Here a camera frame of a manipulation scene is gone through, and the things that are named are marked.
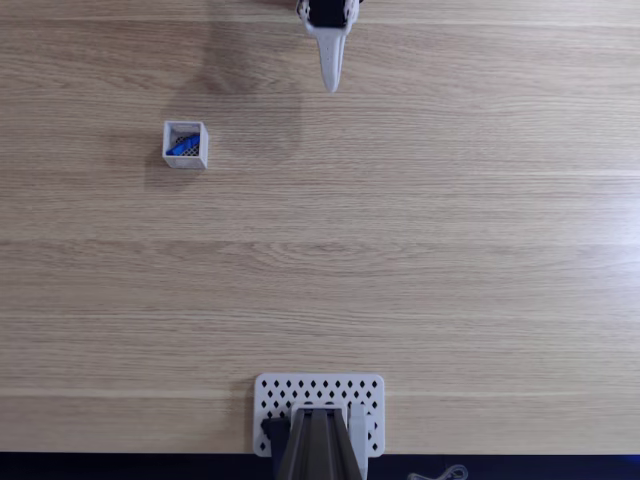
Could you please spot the white perforated stand base plate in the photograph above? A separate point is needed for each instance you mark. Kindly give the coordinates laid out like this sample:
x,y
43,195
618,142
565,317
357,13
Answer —
x,y
320,390

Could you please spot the small white perforated crate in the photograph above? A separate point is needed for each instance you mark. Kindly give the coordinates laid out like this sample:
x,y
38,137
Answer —
x,y
170,160

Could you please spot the blue peg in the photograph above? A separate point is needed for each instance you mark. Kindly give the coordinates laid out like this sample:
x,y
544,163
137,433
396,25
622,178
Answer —
x,y
186,145

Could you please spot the black corner clamp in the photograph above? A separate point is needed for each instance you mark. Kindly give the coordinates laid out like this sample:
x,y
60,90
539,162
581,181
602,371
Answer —
x,y
274,431

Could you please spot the grey corner clamp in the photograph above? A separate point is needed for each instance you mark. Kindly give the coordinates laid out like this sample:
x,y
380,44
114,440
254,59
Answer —
x,y
357,425

